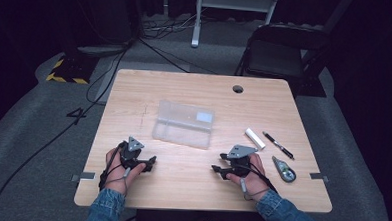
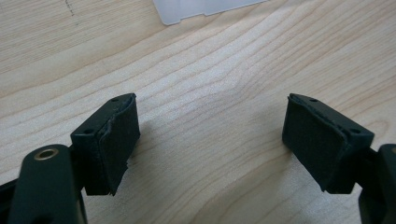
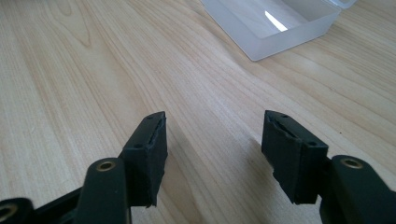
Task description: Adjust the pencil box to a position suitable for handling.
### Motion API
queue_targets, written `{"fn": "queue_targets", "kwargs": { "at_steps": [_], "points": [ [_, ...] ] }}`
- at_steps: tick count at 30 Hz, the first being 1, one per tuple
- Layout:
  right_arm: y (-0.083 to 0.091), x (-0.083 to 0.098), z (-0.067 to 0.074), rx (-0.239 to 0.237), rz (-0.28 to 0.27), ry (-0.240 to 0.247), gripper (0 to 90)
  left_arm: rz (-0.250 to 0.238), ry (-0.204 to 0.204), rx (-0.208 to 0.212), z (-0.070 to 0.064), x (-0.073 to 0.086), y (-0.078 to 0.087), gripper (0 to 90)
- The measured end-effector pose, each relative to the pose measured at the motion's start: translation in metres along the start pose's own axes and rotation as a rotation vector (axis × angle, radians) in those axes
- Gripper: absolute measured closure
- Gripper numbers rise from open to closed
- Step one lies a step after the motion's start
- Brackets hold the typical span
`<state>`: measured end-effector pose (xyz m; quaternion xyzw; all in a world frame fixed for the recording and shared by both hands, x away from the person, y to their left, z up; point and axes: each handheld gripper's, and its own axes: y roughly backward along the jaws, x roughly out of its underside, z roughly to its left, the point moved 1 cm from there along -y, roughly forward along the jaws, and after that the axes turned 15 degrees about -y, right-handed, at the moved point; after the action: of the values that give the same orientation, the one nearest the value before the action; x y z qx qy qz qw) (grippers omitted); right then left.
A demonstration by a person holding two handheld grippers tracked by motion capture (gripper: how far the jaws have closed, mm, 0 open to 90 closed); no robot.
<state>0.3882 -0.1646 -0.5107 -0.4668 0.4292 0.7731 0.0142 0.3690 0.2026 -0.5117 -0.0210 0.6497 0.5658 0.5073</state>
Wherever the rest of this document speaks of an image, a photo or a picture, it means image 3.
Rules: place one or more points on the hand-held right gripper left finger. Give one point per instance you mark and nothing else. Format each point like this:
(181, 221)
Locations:
(144, 168)

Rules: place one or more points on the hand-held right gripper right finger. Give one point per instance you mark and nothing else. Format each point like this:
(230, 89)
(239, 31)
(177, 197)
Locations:
(292, 161)

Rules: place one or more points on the translucent plastic box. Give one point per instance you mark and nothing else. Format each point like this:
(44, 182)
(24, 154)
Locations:
(264, 40)

